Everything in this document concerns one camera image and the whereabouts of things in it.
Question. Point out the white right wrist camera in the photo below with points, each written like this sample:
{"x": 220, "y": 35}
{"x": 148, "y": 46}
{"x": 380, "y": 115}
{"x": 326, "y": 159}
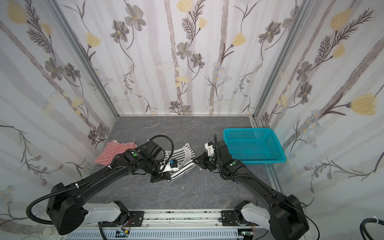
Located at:
{"x": 210, "y": 149}

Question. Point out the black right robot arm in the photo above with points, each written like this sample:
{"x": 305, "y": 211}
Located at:
{"x": 283, "y": 216}

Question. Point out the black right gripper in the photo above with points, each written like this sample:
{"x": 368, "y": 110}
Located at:
{"x": 203, "y": 160}

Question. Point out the red white striped tank top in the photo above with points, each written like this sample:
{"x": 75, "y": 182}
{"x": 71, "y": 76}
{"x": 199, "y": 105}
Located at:
{"x": 111, "y": 149}

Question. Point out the teal plastic basket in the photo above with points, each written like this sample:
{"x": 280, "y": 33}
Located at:
{"x": 254, "y": 146}

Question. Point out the black white striped tank top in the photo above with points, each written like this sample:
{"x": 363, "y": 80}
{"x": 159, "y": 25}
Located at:
{"x": 185, "y": 157}

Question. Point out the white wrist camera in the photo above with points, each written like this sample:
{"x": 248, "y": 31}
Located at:
{"x": 168, "y": 166}
{"x": 210, "y": 149}

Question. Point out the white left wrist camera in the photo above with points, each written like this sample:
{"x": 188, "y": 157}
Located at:
{"x": 168, "y": 166}

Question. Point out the white slotted cable duct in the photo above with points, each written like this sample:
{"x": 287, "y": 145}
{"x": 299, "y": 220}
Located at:
{"x": 191, "y": 234}

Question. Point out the black cable bundle right corner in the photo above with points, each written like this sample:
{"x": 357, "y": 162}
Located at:
{"x": 372, "y": 229}

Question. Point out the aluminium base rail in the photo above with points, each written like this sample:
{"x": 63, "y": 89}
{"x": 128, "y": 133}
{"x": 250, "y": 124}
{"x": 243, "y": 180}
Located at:
{"x": 181, "y": 219}

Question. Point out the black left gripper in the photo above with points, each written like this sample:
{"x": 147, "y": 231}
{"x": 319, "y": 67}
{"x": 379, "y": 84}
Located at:
{"x": 163, "y": 173}

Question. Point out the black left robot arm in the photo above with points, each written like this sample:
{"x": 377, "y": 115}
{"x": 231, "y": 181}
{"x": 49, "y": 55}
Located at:
{"x": 68, "y": 206}

